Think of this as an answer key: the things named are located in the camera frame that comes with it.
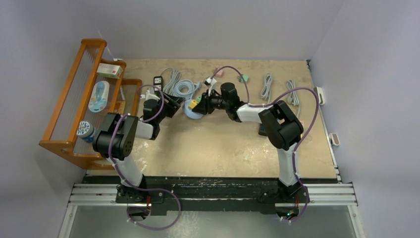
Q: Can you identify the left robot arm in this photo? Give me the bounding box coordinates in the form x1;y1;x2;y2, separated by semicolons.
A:
93;93;185;203

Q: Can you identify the white wall bracket lower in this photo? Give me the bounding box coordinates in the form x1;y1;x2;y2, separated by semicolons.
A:
328;133;340;146

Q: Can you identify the grey cable bundle middle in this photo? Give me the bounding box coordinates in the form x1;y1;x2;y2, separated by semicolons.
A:
261;72;274;102

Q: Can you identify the pink usb charger plug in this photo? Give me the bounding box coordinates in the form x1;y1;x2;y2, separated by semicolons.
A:
213;68;223;78

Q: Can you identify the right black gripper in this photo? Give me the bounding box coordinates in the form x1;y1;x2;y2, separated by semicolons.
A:
193;90;229;116

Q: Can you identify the white wall bracket upper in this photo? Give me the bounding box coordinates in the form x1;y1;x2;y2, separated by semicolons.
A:
314;86;325;106

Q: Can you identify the blue coiled cable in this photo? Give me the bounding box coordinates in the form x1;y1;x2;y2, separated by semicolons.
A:
173;79;202;100

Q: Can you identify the orange wooden rack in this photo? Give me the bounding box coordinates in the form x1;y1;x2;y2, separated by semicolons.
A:
39;39;142;170

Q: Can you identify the green usb charger plug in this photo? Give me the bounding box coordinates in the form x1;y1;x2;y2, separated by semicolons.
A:
238;74;249;83

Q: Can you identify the grey cable bundle right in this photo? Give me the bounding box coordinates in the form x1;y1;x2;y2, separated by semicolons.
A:
284;79;300;113

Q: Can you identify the white wall bracket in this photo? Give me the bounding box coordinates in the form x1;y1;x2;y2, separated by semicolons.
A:
328;133;340;146
314;86;325;106

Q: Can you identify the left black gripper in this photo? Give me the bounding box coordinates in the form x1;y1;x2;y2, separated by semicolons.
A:
155;92;184;124

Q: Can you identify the blue white cup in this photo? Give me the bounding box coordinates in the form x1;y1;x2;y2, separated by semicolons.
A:
76;120;96;143

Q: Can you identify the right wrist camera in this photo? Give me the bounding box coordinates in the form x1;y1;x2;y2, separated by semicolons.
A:
203;77;217;96

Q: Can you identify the orange snack packet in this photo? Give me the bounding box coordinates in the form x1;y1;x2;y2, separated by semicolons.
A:
113;100;126;115

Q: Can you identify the white red box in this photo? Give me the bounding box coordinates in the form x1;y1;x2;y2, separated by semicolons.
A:
97;63;123;79

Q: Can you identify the black metal base rail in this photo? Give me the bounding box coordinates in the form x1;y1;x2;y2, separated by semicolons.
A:
69;176;358;218

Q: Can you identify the yellow usb charger plug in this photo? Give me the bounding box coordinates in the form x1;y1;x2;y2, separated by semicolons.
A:
188;100;199;110

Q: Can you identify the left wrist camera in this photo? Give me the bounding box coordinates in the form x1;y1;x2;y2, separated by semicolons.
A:
140;91;160;101

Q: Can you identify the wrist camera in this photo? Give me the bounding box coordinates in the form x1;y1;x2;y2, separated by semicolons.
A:
140;91;160;101
203;77;217;96

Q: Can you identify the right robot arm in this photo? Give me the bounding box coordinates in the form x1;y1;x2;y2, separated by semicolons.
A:
189;82;303;202

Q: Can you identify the round blue power socket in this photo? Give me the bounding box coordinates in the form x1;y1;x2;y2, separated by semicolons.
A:
183;99;204;120

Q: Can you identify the black power strip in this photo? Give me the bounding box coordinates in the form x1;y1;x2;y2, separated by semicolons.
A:
153;76;163;96
258;123;267;136

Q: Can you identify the blue blister pack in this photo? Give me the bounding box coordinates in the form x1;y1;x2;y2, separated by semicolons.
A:
88;80;109;113

